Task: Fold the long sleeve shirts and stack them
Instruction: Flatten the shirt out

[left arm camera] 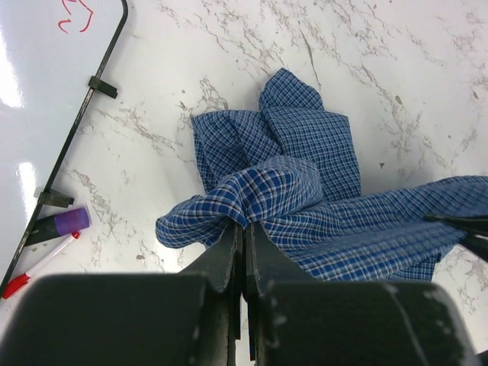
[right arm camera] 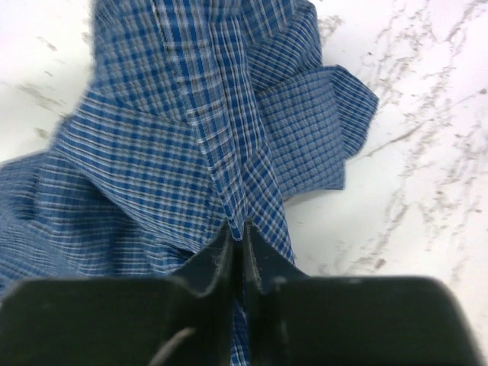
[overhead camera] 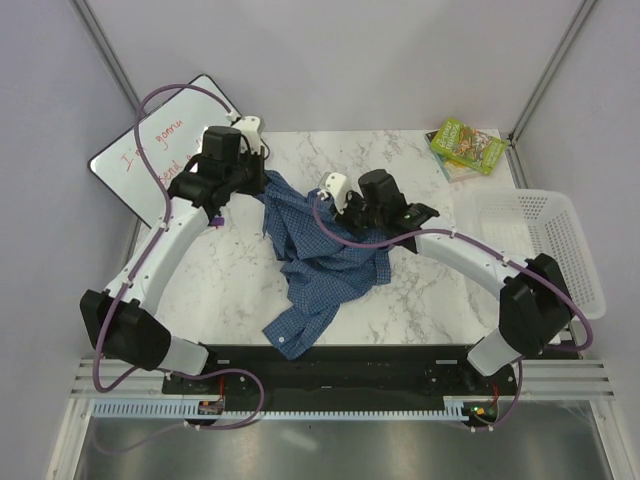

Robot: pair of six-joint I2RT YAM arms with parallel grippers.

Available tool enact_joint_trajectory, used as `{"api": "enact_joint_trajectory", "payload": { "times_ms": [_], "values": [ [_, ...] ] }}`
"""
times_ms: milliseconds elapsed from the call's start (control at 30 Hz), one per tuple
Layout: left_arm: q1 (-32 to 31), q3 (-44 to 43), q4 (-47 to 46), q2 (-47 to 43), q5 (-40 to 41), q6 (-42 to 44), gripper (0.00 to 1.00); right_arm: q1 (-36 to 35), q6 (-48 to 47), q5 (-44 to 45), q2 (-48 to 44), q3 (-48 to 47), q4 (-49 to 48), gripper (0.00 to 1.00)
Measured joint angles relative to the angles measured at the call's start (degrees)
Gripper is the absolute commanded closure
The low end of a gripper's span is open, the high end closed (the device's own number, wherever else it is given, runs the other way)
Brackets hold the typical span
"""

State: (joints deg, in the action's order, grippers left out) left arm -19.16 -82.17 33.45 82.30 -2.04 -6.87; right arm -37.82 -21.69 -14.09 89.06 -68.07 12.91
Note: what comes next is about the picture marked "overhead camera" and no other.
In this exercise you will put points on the green illustrated book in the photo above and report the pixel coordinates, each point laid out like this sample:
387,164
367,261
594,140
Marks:
464,152

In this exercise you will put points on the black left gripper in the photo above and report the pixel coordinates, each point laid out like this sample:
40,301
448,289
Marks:
260,182

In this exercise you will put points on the right grey corner post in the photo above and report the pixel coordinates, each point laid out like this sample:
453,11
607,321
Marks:
570,36

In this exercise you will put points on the aluminium frame rails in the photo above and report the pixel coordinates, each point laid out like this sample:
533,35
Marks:
561,423

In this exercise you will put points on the grey corner post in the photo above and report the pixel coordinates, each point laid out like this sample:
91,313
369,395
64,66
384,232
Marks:
570,36
94,29

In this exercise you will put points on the white slotted cable duct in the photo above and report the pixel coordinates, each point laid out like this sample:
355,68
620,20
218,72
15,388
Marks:
197,410

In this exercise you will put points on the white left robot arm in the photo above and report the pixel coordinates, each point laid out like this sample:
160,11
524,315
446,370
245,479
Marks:
120,320

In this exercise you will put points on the purple marker pen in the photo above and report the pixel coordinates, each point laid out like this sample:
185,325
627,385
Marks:
217,222

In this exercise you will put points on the blue checked long sleeve shirt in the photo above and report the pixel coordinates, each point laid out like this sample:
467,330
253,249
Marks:
321,273

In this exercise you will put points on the white perforated plastic basket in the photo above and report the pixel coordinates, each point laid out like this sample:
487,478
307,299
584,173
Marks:
530,222

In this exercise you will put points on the left grey corner post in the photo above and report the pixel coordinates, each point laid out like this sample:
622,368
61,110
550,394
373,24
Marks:
94,29

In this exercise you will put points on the whiteboard with red writing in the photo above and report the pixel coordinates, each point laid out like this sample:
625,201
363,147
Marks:
170,134

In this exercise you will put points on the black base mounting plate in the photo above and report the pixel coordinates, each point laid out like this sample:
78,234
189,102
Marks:
342,379

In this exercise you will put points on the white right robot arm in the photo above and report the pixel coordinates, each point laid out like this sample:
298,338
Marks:
534,301

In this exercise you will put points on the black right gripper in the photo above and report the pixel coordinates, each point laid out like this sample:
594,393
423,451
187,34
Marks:
344,219

